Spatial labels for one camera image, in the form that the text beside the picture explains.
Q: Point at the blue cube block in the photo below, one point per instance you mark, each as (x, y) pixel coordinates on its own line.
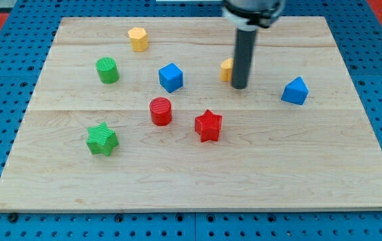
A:
(171, 77)

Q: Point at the yellow hexagon block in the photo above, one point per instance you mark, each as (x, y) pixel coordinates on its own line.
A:
(138, 39)

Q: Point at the green star block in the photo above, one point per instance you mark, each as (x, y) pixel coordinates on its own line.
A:
(101, 140)

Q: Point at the green cylinder block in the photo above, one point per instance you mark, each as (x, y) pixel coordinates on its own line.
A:
(107, 70)

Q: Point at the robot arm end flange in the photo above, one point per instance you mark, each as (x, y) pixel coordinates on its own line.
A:
(248, 15)

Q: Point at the yellow block behind rod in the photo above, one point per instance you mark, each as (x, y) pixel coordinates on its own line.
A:
(226, 68)

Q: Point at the red star block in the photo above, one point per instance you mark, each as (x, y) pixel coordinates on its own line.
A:
(208, 126)

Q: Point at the blue triangle block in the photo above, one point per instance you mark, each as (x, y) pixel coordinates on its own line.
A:
(295, 92)

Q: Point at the red cylinder block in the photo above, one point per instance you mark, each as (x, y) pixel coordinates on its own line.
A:
(161, 111)

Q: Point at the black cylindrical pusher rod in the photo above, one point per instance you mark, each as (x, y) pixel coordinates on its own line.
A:
(242, 59)

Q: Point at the wooden board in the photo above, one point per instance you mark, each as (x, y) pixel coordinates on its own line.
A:
(271, 156)

